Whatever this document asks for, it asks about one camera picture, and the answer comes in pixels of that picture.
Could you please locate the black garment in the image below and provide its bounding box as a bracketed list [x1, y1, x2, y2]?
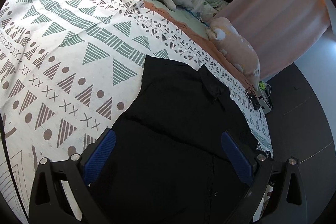
[90, 56, 258, 223]

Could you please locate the pink curtain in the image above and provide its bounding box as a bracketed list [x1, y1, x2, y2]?
[216, 0, 330, 79]

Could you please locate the patterned white bed quilt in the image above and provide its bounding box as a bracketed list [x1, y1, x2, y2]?
[1, 0, 273, 223]

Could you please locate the white bedside box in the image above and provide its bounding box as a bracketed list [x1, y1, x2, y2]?
[257, 81, 273, 114]

